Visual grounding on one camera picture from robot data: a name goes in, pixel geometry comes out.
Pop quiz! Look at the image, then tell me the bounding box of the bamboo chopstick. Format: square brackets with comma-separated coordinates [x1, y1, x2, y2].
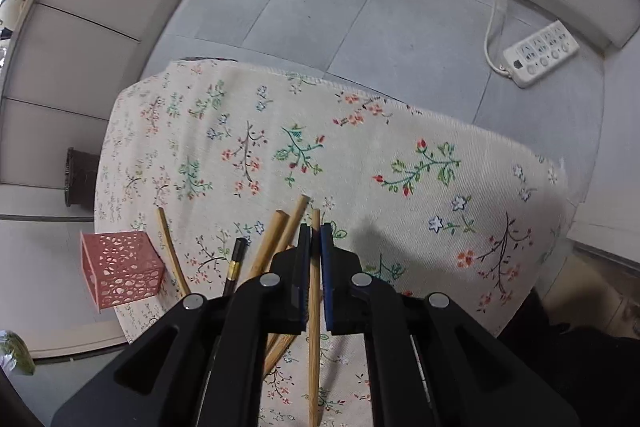
[247, 210, 290, 279]
[308, 209, 321, 427]
[262, 195, 310, 377]
[156, 207, 190, 297]

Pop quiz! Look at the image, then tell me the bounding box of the black chopstick with gold band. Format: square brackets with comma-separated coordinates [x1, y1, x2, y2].
[222, 237, 248, 297]

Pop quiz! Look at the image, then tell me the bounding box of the floral tablecloth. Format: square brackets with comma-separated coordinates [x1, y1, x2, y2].
[96, 60, 578, 426]

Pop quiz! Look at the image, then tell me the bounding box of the pink perforated utensil holder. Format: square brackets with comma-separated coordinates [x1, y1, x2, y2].
[80, 231, 165, 312]

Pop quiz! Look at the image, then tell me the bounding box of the dark woven waste bin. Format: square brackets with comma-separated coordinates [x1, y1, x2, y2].
[64, 147, 100, 211]

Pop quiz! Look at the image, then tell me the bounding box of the white power strip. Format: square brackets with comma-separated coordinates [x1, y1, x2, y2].
[502, 20, 580, 89]

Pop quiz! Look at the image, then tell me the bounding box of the bag of green vegetables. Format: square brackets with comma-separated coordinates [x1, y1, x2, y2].
[0, 331, 36, 376]

